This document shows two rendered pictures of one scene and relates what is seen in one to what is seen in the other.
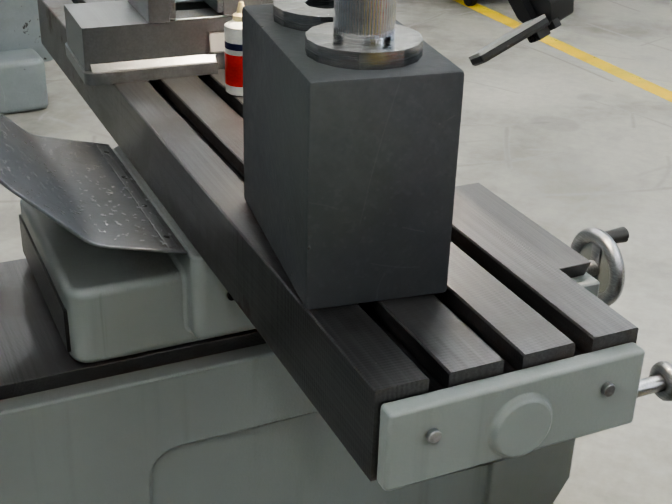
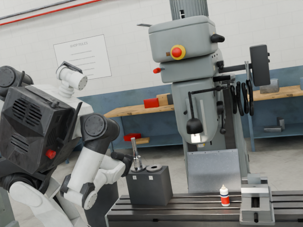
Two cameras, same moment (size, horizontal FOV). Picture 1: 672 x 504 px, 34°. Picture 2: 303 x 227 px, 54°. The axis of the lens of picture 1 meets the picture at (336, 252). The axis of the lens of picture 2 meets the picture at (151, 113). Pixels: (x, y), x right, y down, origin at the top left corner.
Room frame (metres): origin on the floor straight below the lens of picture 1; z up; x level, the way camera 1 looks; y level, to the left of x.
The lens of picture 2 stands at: (2.02, -1.10, 1.76)
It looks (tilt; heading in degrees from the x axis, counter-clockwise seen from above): 10 degrees down; 134
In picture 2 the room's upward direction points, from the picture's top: 10 degrees counter-clockwise
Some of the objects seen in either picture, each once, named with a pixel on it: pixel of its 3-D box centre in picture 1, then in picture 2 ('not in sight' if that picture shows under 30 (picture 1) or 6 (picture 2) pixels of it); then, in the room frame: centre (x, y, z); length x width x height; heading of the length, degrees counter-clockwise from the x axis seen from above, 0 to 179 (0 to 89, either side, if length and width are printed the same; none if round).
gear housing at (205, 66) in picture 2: not in sight; (191, 66); (1.16, 0.14, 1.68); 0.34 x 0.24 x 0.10; 115
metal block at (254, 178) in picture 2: not in sight; (254, 180); (1.39, 0.21, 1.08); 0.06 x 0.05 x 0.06; 23
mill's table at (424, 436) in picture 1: (236, 135); (219, 209); (1.22, 0.12, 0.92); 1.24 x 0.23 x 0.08; 25
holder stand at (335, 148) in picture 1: (341, 136); (149, 183); (0.86, 0.00, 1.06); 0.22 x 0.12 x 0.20; 18
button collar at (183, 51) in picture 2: not in sight; (178, 52); (1.27, -0.10, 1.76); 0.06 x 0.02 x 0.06; 25
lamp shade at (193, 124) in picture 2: not in sight; (194, 124); (1.27, -0.06, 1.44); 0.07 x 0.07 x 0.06
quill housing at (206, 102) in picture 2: not in sight; (196, 109); (1.17, 0.11, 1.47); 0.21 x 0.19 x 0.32; 25
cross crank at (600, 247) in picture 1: (576, 271); not in sight; (1.39, -0.35, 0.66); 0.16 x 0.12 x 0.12; 115
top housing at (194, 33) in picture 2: not in sight; (186, 40); (1.17, 0.12, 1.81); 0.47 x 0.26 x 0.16; 115
